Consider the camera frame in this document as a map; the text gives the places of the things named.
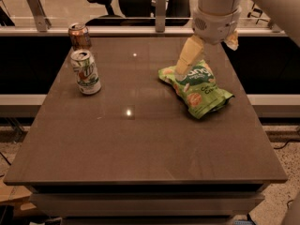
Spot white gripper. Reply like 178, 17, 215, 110
174, 6, 242, 81

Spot green rice chip bag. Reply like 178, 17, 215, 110
158, 60, 233, 119

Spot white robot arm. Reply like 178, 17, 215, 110
175, 0, 300, 77

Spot white green 7up can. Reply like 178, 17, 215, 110
70, 50, 101, 95

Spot brown soda can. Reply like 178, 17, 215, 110
68, 22, 92, 51

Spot black office chair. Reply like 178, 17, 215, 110
86, 0, 191, 26

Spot grey table drawer base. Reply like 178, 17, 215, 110
30, 192, 264, 225

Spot cardboard box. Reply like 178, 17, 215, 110
0, 178, 41, 218

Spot yellow frame cart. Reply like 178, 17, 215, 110
247, 4, 269, 24

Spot right metal glass bracket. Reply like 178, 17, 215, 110
268, 20, 280, 33

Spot metal glass bracket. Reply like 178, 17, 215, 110
156, 0, 166, 33
268, 20, 280, 33
26, 0, 52, 32

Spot middle metal glass bracket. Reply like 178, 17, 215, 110
156, 0, 166, 33

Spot black floor cable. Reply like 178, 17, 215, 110
273, 139, 300, 151

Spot left metal glass bracket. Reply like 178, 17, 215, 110
26, 0, 52, 32

